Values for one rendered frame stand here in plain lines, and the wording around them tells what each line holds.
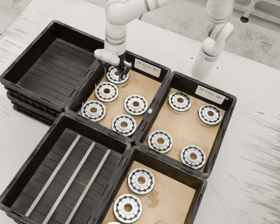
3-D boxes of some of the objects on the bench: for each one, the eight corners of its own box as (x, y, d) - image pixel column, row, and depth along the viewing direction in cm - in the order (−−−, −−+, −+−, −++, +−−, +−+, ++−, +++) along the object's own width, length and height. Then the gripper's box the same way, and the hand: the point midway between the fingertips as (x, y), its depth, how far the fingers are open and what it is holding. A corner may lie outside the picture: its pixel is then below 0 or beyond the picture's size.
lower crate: (59, 52, 162) (56, 35, 152) (110, 74, 158) (110, 59, 148) (11, 109, 142) (4, 94, 132) (68, 137, 138) (65, 124, 128)
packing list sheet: (2, 34, 165) (2, 34, 164) (41, 49, 162) (41, 48, 162) (-39, 79, 148) (-39, 78, 147) (4, 96, 145) (3, 96, 145)
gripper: (139, 47, 108) (134, 76, 122) (101, 31, 111) (101, 62, 124) (130, 62, 105) (126, 90, 118) (90, 45, 107) (91, 74, 120)
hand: (113, 73), depth 120 cm, fingers open, 5 cm apart
